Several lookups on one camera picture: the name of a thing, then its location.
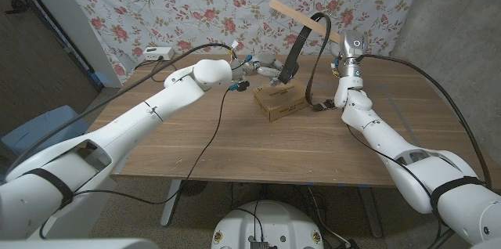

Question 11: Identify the thin black power cable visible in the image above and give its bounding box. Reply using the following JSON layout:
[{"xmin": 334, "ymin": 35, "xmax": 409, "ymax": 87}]
[{"xmin": 135, "ymin": 59, "xmax": 173, "ymax": 83}]

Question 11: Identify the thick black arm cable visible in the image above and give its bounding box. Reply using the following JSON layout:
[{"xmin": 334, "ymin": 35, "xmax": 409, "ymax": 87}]
[
  {"xmin": 355, "ymin": 53, "xmax": 493, "ymax": 191},
  {"xmin": 3, "ymin": 42, "xmax": 236, "ymax": 179}
]

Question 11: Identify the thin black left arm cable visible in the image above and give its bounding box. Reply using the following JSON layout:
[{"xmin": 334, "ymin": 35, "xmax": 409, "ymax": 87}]
[{"xmin": 38, "ymin": 87, "xmax": 232, "ymax": 240}]

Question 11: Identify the black door handle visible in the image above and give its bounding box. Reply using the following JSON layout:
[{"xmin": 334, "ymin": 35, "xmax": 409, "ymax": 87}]
[{"xmin": 4, "ymin": 0, "xmax": 29, "ymax": 15}]

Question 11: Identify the white power strip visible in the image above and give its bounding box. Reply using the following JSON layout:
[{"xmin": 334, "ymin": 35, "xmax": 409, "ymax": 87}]
[{"xmin": 142, "ymin": 46, "xmax": 175, "ymax": 62}]

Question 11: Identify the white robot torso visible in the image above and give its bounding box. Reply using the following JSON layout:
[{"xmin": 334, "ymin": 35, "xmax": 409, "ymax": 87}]
[{"xmin": 211, "ymin": 200, "xmax": 325, "ymax": 249}]

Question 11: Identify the black round device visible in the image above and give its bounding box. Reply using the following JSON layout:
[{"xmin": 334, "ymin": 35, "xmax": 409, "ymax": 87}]
[{"xmin": 181, "ymin": 179, "xmax": 208, "ymax": 197}]

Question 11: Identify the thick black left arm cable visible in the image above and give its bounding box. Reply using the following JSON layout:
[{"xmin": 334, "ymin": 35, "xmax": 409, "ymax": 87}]
[{"xmin": 3, "ymin": 42, "xmax": 236, "ymax": 179}]

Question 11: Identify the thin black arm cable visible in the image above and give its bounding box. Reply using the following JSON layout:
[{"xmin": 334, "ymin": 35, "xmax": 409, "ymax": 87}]
[
  {"xmin": 345, "ymin": 122, "xmax": 443, "ymax": 249},
  {"xmin": 38, "ymin": 87, "xmax": 232, "ymax": 240}
]

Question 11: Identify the light wooden stick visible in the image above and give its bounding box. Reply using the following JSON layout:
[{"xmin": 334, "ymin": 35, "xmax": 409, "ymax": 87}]
[{"xmin": 269, "ymin": 0, "xmax": 344, "ymax": 45}]

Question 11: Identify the dark leather belt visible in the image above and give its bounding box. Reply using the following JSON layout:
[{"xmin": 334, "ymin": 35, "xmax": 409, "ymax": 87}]
[{"xmin": 277, "ymin": 12, "xmax": 337, "ymax": 113}]

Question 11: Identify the brown cardboard box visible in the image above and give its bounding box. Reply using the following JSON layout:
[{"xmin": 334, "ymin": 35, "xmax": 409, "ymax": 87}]
[{"xmin": 252, "ymin": 78, "xmax": 314, "ymax": 122}]

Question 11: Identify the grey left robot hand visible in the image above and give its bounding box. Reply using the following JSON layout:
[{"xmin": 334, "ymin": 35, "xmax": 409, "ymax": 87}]
[{"xmin": 234, "ymin": 52, "xmax": 293, "ymax": 88}]

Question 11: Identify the blue-grey plastic bin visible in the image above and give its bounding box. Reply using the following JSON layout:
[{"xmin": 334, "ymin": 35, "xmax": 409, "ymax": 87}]
[{"xmin": 1, "ymin": 104, "xmax": 89, "ymax": 156}]

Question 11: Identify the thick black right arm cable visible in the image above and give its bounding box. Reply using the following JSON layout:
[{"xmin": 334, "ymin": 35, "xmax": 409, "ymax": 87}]
[{"xmin": 355, "ymin": 53, "xmax": 493, "ymax": 191}]

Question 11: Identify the floral printed backdrop sheet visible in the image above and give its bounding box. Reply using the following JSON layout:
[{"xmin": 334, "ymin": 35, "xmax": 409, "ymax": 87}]
[{"xmin": 52, "ymin": 0, "xmax": 426, "ymax": 85}]

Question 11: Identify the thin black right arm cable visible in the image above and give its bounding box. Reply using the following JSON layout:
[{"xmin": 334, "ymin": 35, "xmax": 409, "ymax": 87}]
[{"xmin": 345, "ymin": 122, "xmax": 443, "ymax": 249}]

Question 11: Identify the grey metal table leg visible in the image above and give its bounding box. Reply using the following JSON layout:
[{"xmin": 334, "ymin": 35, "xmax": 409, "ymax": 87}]
[
  {"xmin": 358, "ymin": 186, "xmax": 384, "ymax": 239},
  {"xmin": 160, "ymin": 179, "xmax": 183, "ymax": 227}
]

